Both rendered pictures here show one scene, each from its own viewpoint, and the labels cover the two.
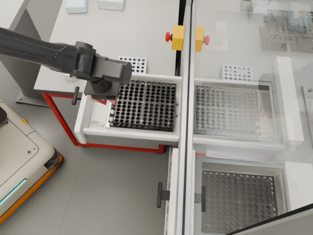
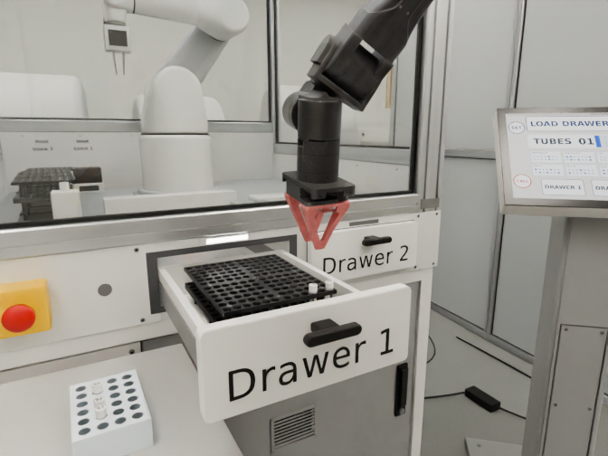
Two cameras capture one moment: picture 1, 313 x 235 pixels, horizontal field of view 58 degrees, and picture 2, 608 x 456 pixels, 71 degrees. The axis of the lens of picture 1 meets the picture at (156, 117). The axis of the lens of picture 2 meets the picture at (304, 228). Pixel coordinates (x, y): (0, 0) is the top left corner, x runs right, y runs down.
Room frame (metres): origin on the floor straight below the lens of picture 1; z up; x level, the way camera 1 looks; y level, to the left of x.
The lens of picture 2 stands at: (0.76, 0.65, 1.13)
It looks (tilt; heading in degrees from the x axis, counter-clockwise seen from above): 12 degrees down; 239
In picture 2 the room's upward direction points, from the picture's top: straight up
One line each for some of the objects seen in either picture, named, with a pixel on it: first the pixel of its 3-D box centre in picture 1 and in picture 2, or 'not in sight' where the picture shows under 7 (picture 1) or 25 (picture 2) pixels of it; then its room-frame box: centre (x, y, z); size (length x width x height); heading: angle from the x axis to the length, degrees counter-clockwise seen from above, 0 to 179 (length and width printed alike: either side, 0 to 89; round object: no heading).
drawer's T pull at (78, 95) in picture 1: (78, 95); (327, 329); (0.51, 0.27, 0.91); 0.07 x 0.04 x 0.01; 178
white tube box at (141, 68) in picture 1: (132, 67); (109, 413); (0.73, 0.12, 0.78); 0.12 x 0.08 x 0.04; 89
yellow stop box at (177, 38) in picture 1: (177, 38); (21, 308); (0.82, -0.07, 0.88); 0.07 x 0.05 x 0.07; 178
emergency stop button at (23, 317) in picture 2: (168, 37); (19, 317); (0.82, -0.03, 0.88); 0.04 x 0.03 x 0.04; 178
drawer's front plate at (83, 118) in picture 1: (88, 101); (316, 345); (0.50, 0.25, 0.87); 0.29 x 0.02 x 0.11; 178
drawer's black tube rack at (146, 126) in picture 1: (143, 106); (254, 296); (0.50, 0.05, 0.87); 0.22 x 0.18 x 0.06; 88
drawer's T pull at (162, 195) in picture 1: (163, 195); (374, 240); (0.18, -0.03, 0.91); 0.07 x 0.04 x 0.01; 178
